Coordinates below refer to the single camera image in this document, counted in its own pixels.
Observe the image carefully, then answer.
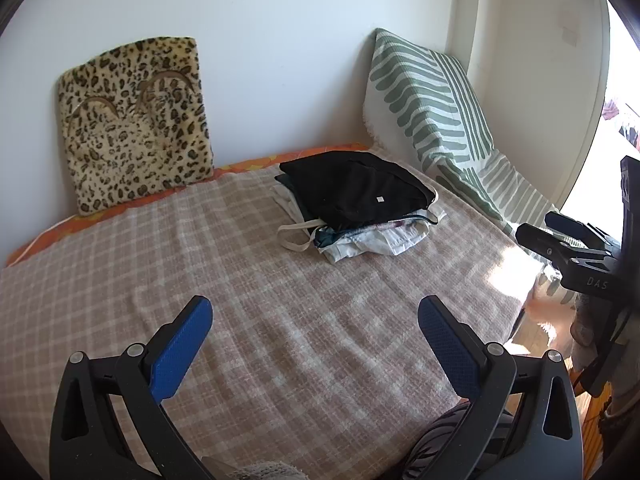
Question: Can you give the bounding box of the black t-shirt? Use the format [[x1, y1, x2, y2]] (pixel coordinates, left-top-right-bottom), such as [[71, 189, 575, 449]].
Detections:
[[276, 151, 436, 231]]

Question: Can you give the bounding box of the pile of folded light clothes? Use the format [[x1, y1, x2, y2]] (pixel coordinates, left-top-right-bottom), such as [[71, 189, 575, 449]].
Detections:
[[271, 174, 447, 263]]

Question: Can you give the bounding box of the grey striped garment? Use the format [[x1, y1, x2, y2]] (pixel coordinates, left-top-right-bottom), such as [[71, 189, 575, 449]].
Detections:
[[401, 401, 514, 480]]

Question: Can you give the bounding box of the green white striped pillow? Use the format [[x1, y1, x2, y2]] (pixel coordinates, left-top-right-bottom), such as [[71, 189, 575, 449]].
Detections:
[[360, 27, 576, 306]]

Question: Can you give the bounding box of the pink checkered bed blanket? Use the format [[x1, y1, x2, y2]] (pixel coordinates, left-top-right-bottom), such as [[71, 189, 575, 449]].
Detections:
[[1, 166, 539, 479]]

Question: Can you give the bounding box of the leopard print cushion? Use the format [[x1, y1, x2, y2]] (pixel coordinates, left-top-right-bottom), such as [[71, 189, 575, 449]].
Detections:
[[58, 37, 214, 216]]

